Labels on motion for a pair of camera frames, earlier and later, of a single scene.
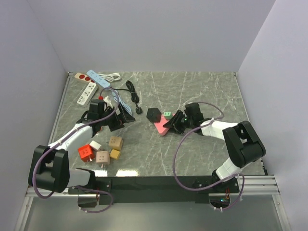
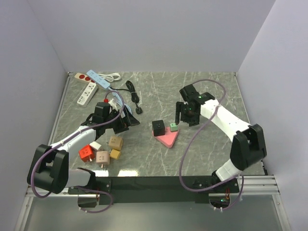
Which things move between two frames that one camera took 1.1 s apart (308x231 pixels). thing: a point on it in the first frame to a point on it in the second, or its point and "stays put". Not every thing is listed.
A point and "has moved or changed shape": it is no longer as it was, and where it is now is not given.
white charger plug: [95, 145] stays put
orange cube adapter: [116, 143] stays put
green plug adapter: [168, 115] has moved or changed shape
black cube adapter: [154, 115] to [158, 127]
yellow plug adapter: [115, 154] stays put
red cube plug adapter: [86, 152] stays put
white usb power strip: [87, 94] stays put
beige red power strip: [84, 77] stays put
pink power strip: [159, 125] to [169, 138]
